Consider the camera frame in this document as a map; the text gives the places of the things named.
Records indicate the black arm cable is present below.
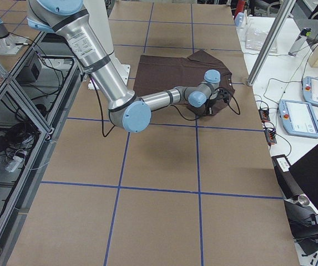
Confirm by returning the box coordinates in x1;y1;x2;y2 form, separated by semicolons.
90;74;242;138

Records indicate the near blue teach pendant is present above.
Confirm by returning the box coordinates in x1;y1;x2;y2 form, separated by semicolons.
278;100;318;139

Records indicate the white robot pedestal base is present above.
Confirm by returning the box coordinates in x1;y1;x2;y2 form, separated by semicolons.
87;0;131;91

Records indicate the aluminium frame post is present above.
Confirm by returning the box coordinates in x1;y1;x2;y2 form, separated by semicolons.
247;0;296;86

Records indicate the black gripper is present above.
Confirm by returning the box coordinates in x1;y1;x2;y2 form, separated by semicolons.
206;87;231;115

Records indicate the red cylinder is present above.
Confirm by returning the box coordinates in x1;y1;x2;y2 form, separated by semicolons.
235;0;245;16

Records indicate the brown t-shirt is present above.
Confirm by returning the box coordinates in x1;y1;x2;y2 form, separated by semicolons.
133;50;235;116

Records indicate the brown paper table cover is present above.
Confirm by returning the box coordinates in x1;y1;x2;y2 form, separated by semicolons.
8;1;299;265

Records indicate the orange black circuit board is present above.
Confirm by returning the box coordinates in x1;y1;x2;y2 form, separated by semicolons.
258;108;270;122

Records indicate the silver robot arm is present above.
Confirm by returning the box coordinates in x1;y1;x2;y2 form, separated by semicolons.
27;1;232;132

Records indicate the clear plastic bag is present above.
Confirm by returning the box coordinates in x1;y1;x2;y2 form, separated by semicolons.
245;28;269;51

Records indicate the aluminium frame rail structure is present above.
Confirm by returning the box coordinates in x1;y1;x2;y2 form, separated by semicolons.
0;33;80;265

